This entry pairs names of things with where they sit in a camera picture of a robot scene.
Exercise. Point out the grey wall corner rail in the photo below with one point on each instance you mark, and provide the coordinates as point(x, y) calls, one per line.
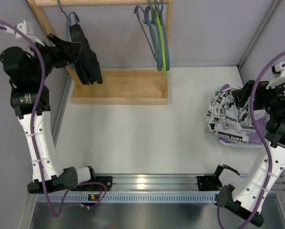
point(61, 108)

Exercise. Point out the black trousers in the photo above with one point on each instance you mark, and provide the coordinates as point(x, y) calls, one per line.
point(87, 66)

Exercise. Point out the grey right wall rail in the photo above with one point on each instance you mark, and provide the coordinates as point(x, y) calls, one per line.
point(275, 4)

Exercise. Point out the grey slotted cable duct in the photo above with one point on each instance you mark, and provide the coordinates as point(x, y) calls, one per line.
point(111, 197)

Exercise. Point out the purple shirt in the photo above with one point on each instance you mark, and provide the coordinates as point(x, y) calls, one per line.
point(237, 126)

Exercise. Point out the wooden clothes rack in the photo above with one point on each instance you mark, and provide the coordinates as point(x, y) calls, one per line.
point(121, 86)

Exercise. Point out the blue hanger of newsprint garment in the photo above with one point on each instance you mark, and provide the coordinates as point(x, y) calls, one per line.
point(145, 33)

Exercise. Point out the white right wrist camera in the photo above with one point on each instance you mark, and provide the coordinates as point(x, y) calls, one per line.
point(278, 70)

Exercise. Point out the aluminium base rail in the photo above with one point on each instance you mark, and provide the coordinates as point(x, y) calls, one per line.
point(123, 182)

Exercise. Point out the lime green hanger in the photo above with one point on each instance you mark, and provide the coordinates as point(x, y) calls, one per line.
point(162, 53)

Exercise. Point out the blue hanger of trousers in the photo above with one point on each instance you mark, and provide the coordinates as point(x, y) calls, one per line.
point(68, 22)

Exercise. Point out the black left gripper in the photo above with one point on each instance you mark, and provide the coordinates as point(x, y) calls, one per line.
point(49, 51)

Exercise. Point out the black white newsprint garment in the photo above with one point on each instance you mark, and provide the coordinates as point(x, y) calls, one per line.
point(215, 112)

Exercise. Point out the white perforated basket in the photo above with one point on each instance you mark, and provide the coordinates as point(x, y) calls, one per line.
point(231, 144)

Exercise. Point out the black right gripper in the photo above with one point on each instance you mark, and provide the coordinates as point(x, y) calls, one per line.
point(245, 93)

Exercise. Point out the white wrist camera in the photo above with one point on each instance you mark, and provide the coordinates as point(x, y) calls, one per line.
point(278, 70)
point(27, 28)

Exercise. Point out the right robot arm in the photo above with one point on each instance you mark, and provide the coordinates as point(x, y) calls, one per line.
point(245, 200)

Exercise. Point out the blue empty hanger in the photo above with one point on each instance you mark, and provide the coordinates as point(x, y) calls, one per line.
point(163, 36)

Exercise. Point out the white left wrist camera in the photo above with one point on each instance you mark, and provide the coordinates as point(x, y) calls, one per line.
point(27, 28)

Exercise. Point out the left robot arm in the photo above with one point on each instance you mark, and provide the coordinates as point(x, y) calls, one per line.
point(30, 101)

